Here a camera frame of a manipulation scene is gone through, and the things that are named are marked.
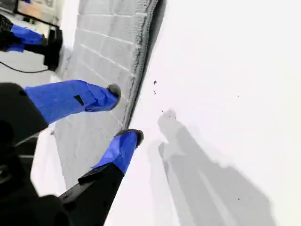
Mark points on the black camera stalk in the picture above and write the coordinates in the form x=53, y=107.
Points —
x=35, y=49

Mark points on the grey striped towel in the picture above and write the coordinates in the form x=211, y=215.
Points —
x=105, y=47

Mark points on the brown cardboard box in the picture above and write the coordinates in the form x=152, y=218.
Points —
x=28, y=9

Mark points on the black camera box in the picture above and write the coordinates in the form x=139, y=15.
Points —
x=53, y=49

